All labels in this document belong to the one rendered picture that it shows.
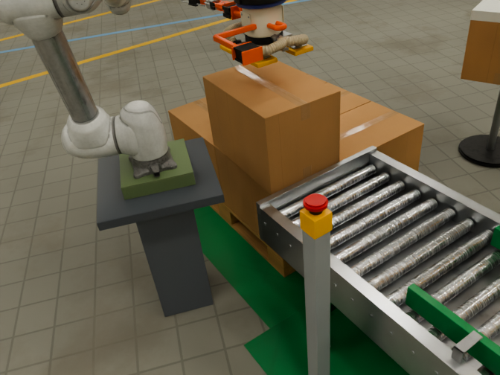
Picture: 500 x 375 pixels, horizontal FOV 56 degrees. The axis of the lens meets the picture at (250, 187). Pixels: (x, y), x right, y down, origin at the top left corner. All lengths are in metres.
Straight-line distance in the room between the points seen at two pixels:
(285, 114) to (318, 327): 0.88
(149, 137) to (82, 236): 1.36
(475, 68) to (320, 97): 1.23
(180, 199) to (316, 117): 0.71
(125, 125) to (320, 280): 0.95
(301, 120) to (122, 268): 1.35
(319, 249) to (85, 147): 1.01
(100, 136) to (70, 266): 1.22
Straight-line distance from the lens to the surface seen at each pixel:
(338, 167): 2.26
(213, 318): 2.42
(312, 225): 1.34
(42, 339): 2.64
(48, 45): 1.68
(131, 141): 1.91
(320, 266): 1.47
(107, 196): 2.03
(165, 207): 1.88
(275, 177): 2.15
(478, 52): 3.07
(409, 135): 2.71
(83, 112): 1.86
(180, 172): 1.94
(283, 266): 2.50
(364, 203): 2.13
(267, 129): 2.01
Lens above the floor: 1.85
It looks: 35 degrees down
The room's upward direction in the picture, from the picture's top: 7 degrees counter-clockwise
